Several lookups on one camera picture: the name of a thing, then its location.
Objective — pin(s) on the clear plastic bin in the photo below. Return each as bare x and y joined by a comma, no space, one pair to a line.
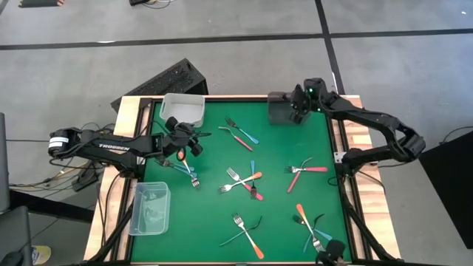
151,207

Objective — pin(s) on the black cabinet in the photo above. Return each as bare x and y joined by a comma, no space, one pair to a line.
451,184

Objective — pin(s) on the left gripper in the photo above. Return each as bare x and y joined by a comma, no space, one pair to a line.
183,137

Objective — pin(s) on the black bar with orange end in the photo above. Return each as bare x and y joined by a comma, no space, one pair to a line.
37,3

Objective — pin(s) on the white plastic bin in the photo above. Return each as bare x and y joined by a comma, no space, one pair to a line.
184,109

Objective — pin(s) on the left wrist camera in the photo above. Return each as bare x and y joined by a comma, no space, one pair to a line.
196,149

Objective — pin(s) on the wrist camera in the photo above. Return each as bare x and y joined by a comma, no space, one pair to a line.
303,117
196,149

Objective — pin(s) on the black table frame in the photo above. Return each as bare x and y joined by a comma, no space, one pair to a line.
236,98

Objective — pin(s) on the yellow flat object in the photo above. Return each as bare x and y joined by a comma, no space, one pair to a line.
41,255

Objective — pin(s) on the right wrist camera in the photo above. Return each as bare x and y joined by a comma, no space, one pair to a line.
303,117

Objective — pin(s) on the dark tinted plastic bin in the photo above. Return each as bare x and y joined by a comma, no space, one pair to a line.
279,109

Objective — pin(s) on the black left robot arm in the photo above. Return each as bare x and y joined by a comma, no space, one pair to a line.
111,147

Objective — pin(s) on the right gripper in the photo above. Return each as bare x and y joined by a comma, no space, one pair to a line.
300,99

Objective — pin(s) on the teal spoon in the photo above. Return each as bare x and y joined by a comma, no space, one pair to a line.
252,166
236,237

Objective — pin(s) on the black perforated computer case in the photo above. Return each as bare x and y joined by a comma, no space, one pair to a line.
173,79

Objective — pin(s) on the black floor beam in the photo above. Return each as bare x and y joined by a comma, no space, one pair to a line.
55,209

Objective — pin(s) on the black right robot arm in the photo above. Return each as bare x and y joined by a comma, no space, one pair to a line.
369,118

